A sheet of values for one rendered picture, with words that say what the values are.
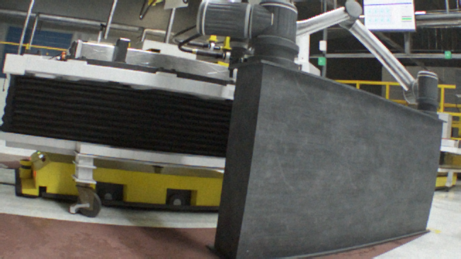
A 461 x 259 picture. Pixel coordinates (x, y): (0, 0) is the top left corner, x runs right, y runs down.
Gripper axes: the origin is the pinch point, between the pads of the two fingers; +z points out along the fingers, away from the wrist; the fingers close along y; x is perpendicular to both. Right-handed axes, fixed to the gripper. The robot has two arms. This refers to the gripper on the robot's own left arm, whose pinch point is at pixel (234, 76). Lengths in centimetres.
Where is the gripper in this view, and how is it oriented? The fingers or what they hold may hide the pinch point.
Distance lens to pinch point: 221.1
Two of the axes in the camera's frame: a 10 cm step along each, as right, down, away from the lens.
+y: 4.2, 0.6, -9.0
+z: -1.3, 9.9, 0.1
